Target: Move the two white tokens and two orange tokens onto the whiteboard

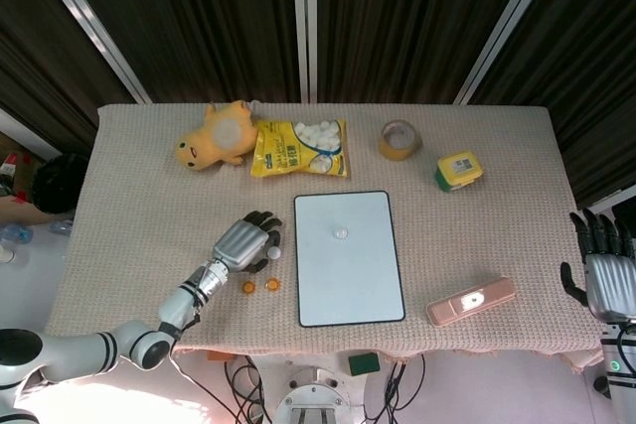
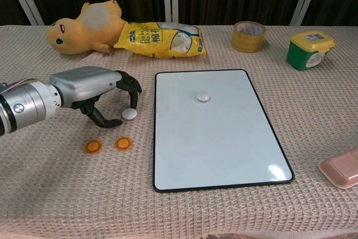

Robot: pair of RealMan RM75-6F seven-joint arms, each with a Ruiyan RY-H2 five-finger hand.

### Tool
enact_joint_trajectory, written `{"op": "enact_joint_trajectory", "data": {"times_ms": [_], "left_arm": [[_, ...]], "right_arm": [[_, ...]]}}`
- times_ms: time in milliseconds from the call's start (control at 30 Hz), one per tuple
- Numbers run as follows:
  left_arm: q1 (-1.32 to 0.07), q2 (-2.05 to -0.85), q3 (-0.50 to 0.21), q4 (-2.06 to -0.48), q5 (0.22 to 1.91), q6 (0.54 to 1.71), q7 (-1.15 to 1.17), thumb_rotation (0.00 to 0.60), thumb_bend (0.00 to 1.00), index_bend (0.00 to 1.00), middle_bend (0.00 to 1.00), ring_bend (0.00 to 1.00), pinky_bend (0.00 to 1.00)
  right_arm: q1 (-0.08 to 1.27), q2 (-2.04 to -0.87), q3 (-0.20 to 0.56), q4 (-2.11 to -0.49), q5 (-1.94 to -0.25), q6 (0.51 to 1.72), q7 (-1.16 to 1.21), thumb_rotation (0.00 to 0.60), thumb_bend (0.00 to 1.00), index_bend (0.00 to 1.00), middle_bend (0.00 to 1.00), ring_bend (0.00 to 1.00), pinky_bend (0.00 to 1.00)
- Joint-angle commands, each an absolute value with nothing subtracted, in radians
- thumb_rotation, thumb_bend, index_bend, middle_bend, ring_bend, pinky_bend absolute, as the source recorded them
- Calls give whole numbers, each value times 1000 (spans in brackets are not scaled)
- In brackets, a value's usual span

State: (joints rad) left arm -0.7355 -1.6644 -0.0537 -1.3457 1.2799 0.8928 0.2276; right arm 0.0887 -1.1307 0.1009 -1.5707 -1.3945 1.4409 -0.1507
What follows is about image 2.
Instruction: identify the yellow marshmallow bag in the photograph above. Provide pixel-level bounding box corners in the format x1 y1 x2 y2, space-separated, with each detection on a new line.
113 21 207 60

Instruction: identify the beige waffle tablecloth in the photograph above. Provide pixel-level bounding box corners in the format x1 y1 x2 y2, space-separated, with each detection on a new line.
0 25 358 239

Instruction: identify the green tub yellow lid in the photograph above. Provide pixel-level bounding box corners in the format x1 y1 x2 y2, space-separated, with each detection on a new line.
285 31 336 71

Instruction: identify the orange round token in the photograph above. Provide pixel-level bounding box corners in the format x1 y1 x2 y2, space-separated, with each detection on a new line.
115 136 133 152
84 139 103 154

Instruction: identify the pink pencil case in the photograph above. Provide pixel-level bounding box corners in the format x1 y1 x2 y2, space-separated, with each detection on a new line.
318 146 358 190

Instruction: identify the white rectangular board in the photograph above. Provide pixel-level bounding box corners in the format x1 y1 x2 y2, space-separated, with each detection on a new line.
152 69 295 194

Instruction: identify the yellow tape roll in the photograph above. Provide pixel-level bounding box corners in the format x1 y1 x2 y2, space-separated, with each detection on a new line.
231 21 267 53

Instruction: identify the white round magnet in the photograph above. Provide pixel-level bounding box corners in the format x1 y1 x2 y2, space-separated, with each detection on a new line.
121 108 138 120
194 91 212 104

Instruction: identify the yellow plush toy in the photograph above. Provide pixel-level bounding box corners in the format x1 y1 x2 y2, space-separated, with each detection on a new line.
46 0 126 55

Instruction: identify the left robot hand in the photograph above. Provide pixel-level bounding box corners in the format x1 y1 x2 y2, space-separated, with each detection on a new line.
48 66 143 129

